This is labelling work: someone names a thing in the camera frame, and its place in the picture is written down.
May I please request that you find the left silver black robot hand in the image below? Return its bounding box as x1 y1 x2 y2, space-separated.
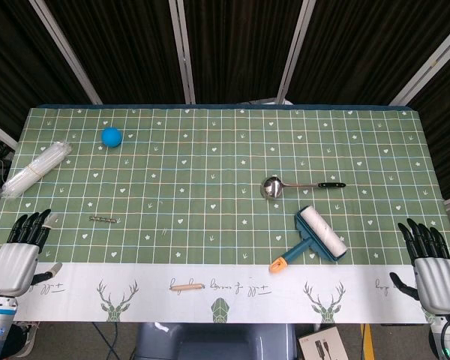
0 208 64 299

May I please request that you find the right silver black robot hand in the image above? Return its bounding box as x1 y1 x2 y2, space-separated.
388 217 450 314

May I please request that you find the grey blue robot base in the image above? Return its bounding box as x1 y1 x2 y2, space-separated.
134 322 298 360

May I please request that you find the black white shoe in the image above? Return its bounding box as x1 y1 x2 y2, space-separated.
10 324 38 358

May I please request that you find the yellow floor tape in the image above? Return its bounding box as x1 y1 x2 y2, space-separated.
360 324 374 360

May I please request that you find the teal lint roller orange tip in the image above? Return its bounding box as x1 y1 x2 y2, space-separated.
268 205 349 274

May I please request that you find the white cardboard product box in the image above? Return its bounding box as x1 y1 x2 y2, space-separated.
297 325 345 360

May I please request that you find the blue ball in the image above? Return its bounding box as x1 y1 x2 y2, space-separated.
100 127 124 149

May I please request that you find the wrapped sausage stick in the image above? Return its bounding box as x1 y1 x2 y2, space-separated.
168 281 206 293

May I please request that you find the green grid deer tablecloth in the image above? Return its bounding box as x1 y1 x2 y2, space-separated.
0 104 450 325

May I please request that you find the white partition frame post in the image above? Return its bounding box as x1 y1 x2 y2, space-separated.
0 115 19 148
167 0 197 105
276 0 317 105
388 16 450 107
28 0 103 106

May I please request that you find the steel ladle black handle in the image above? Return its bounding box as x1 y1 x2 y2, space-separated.
261 175 347 200

